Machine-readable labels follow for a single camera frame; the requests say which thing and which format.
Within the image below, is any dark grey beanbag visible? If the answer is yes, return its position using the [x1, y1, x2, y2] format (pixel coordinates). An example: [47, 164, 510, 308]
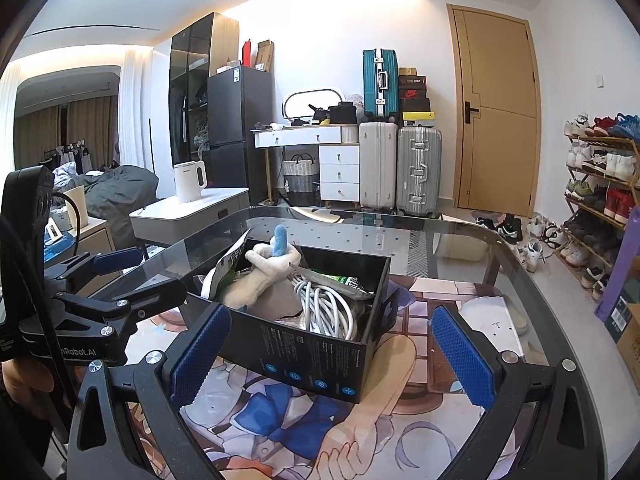
[53, 165, 158, 249]

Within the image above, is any white blue plush toy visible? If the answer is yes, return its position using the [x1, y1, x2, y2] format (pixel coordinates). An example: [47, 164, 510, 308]
[219, 224, 302, 310]

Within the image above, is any silver suitcase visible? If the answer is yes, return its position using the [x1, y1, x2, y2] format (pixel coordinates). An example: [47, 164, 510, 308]
[396, 126, 442, 218]

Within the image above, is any wooden door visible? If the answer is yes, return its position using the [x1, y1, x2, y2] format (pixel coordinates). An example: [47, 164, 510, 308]
[447, 4, 541, 217]

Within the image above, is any wooden shoe rack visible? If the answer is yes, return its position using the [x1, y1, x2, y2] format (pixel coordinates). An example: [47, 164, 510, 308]
[559, 113, 639, 300]

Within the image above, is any purple paper bag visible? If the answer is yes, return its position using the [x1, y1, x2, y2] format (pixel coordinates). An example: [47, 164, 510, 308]
[594, 206, 640, 322]

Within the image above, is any white suitcase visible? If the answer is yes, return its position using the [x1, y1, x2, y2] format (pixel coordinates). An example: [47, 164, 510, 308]
[359, 122, 398, 209]

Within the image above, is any oval mirror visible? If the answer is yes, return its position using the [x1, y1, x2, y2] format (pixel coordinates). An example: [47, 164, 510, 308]
[281, 88, 343, 122]

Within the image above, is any woven basket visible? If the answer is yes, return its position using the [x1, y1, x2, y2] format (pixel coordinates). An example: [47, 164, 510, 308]
[281, 153, 320, 207]

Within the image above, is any open brown cardboard box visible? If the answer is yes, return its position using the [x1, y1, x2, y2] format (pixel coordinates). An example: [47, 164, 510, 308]
[605, 292, 640, 389]

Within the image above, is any silver white medicine packet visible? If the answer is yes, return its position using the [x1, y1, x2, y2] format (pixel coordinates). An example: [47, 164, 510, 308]
[291, 264, 375, 301]

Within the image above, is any black refrigerator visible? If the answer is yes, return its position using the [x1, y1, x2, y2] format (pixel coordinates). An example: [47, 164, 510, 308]
[203, 66, 274, 205]

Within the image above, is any person's left hand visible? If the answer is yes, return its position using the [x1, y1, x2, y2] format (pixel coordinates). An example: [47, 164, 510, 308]
[1, 359, 54, 419]

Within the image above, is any stack of shoe boxes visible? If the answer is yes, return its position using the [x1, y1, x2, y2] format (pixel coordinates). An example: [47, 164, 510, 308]
[398, 66, 435, 127]

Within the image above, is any white side cabinet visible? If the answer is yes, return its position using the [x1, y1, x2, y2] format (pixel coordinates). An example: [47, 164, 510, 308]
[129, 188, 250, 247]

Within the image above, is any black cardboard box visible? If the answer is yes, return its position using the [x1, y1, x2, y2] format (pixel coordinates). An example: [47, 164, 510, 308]
[218, 246, 398, 403]

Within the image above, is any teal suitcase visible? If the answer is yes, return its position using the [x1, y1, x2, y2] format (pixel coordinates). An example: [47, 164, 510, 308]
[362, 48, 400, 124]

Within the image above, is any green medicine packet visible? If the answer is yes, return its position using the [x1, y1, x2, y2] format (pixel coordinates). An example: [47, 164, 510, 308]
[200, 229, 250, 301]

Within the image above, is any white electric kettle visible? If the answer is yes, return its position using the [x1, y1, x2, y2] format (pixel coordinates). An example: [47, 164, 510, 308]
[174, 160, 207, 203]

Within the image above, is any white drawer desk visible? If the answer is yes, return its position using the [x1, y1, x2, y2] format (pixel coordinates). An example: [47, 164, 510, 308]
[253, 124, 360, 206]

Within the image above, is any white cable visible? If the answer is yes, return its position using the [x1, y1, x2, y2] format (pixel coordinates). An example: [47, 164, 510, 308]
[290, 278, 359, 342]

